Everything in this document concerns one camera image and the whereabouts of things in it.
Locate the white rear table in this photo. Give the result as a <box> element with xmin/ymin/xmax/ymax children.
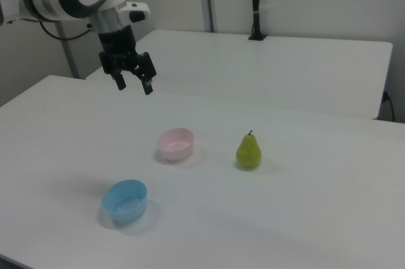
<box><xmin>85</xmin><ymin>29</ymin><xmax>394</xmax><ymax>120</ymax></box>

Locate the blue plastic bowl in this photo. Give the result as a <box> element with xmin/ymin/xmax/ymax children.
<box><xmin>101</xmin><ymin>179</ymin><xmax>149</xmax><ymax>223</ymax></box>

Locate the pink plastic bowl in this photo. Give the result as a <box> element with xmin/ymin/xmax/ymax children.
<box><xmin>156</xmin><ymin>127</ymin><xmax>195</xmax><ymax>162</ymax></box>

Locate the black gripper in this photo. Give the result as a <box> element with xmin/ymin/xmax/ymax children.
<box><xmin>96</xmin><ymin>24</ymin><xmax>158</xmax><ymax>96</ymax></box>

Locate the green pear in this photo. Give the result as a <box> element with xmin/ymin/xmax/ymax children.
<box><xmin>235</xmin><ymin>129</ymin><xmax>263</xmax><ymax>169</ymax></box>

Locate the black wall cable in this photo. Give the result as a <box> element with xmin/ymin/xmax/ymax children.
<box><xmin>382</xmin><ymin>91</ymin><xmax>396</xmax><ymax>123</ymax></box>

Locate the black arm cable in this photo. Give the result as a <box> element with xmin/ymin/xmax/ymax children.
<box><xmin>40</xmin><ymin>21</ymin><xmax>96</xmax><ymax>41</ymax></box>

